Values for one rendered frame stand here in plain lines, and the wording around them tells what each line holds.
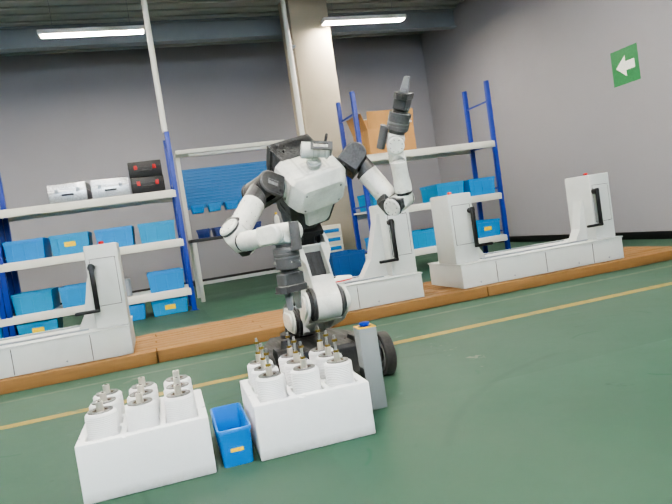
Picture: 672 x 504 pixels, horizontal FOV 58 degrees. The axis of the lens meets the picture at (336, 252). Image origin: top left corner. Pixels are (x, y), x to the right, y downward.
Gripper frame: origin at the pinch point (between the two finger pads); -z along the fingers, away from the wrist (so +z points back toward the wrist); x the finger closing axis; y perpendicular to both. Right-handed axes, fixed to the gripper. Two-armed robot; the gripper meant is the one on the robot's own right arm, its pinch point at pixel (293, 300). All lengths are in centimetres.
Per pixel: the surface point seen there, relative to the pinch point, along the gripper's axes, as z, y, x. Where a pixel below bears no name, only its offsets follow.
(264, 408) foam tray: -31.4, 1.1, -17.8
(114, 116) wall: 241, 776, 340
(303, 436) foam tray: -43.2, -4.4, -8.2
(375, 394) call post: -42, -1, 32
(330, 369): -24.7, -6.9, 5.6
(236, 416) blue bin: -41, 31, -9
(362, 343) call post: -22.4, 0.6, 30.6
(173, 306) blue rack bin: -43, 431, 197
